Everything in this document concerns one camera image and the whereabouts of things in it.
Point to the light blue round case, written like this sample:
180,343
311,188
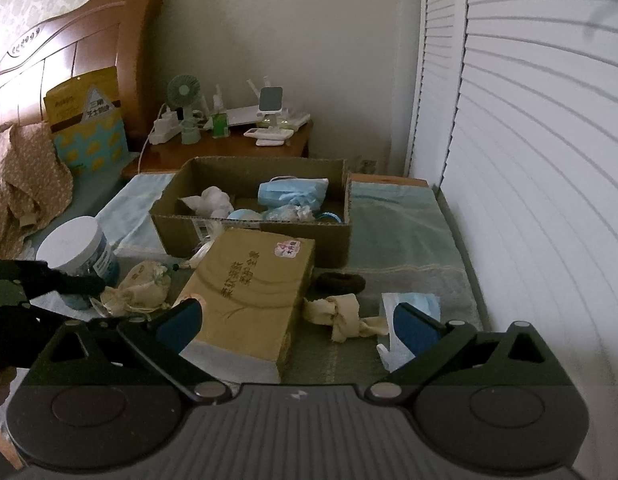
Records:
244,215

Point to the wooden bedside table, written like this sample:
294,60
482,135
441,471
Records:
229,147

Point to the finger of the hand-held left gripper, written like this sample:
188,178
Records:
19,317
64,280

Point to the brown dotted cloth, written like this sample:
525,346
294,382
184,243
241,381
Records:
24,175

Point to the small green desk fan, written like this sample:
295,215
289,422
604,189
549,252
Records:
184,87

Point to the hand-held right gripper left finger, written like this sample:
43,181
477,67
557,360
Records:
181,322

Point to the white power strip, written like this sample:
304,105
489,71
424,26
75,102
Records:
164,130

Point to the white louvered door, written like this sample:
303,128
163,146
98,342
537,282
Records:
539,160
439,60

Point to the teal bed sheet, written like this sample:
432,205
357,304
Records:
89,195

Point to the plastic jar with white lid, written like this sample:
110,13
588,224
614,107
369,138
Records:
71,240

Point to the teal ribbon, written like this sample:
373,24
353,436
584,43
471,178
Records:
334,217

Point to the white flat device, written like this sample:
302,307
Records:
294,120

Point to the dark hair scrunchie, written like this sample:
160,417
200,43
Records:
339,282

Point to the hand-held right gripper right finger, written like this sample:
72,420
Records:
414,327

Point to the blue face mask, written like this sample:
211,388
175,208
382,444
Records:
424,305

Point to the blue face masks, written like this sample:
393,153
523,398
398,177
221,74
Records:
289,191

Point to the white cloth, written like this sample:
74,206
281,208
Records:
211,200

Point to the kraft tissue box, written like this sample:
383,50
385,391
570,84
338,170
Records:
249,300

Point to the cream item in clear bag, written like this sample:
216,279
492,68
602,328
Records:
204,255

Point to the white router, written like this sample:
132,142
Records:
244,116

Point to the green bottle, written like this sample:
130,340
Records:
220,125

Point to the yellow snack bag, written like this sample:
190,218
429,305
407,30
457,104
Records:
89,145

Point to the white remote control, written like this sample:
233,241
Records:
269,135

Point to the beige knotted cloth strip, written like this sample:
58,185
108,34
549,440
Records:
344,315

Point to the wooden bed headboard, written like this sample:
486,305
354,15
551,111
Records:
89,35

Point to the phone on white stand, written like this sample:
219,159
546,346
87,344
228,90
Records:
270,97

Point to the cardboard box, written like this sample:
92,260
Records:
289,245

